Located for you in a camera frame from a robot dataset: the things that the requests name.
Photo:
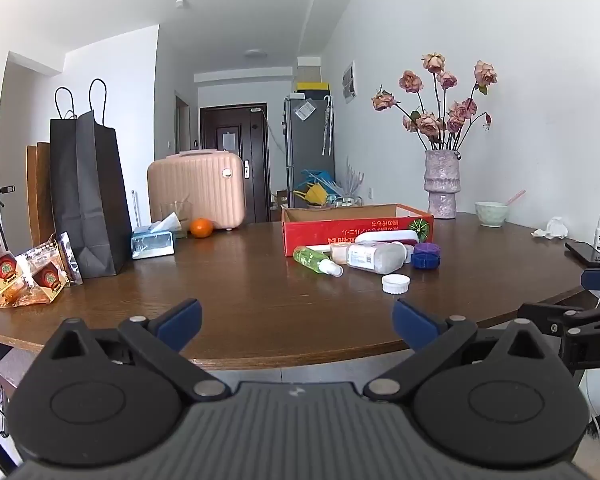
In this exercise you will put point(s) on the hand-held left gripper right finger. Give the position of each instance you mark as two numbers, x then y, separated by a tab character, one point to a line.
414	322

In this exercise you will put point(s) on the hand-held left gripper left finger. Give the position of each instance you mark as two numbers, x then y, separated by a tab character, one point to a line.
181	317

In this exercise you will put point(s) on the blue and purple lens case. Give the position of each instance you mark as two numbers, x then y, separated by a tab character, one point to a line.
426	257

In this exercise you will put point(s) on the large white plastic bottle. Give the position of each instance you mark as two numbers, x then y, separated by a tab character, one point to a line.
375	256

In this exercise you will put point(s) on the green spray bottle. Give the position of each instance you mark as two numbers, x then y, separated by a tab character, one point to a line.
312	259

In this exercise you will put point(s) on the red cardboard box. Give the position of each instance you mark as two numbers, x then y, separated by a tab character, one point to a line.
310	235

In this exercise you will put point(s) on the black smartphone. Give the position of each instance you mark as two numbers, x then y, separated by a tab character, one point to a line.
587	254

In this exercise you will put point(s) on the white ribbed lid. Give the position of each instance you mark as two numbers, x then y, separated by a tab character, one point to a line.
396	284

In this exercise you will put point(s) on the crumpled white tissue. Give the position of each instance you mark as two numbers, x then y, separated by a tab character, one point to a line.
552	228

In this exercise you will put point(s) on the blue tissue box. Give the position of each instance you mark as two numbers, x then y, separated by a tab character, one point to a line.
152	246

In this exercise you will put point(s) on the orange fruit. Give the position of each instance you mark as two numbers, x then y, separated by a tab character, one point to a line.
201	228

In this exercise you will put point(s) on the wrapped bread packet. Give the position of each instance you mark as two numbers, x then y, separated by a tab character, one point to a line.
340	254

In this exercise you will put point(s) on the clear glass cup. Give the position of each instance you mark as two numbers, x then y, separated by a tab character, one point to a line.
176	210

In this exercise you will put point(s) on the pale green bowl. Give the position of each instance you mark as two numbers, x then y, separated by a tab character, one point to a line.
491	215

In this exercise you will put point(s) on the pink spoon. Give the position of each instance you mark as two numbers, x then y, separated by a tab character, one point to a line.
515	197

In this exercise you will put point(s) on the silver foil snack packet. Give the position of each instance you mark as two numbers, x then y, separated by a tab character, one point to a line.
70	257

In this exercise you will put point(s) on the pink hard-shell suitcase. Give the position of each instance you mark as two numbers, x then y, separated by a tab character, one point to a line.
200	185

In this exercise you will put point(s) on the snack packet with round label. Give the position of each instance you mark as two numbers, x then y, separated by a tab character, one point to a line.
47	277
7	275

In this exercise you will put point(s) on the dark brown entrance door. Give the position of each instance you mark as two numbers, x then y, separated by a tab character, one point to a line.
230	185

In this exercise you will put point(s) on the purple ceramic vase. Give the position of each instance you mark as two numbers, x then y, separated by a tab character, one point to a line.
442	180

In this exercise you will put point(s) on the black paper bag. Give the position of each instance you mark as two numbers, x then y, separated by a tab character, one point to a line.
90	200

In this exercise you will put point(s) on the white dried branches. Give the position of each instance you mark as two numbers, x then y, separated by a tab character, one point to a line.
352	177

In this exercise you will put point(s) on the blue and yellow plastic item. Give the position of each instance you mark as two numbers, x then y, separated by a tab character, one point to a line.
315	190

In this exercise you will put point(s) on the white door notice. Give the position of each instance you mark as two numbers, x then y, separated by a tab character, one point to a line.
229	142

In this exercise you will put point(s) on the brown paper bag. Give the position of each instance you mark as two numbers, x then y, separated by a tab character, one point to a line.
40	195

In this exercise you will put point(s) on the grey refrigerator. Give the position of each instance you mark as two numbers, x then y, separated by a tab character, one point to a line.
305	160

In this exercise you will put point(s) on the dried pink roses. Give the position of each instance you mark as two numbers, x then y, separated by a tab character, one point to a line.
430	122

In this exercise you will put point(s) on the white folded umbrella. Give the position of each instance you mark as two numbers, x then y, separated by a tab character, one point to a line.
327	125

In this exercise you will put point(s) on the white paper note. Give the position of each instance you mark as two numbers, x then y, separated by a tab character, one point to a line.
305	110

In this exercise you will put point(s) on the yellow box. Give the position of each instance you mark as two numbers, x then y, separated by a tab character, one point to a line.
312	87

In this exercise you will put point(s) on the round ceiling lamp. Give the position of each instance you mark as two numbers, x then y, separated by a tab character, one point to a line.
254	53

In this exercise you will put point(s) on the small black camera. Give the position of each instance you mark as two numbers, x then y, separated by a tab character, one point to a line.
5	191

